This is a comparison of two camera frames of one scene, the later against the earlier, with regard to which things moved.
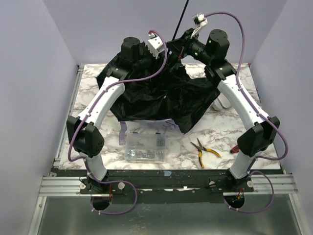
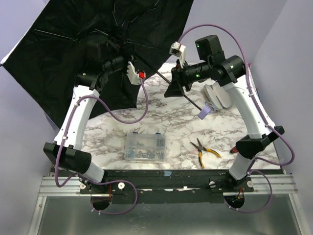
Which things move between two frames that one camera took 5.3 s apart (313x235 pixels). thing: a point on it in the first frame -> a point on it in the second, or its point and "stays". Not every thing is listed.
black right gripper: x=187 y=39 -> x=178 y=80
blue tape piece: x=167 y=173 stays
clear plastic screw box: x=148 y=147 stays
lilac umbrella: x=156 y=90 -> x=108 y=44
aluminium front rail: x=62 y=186 stays
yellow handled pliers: x=200 y=148 stays
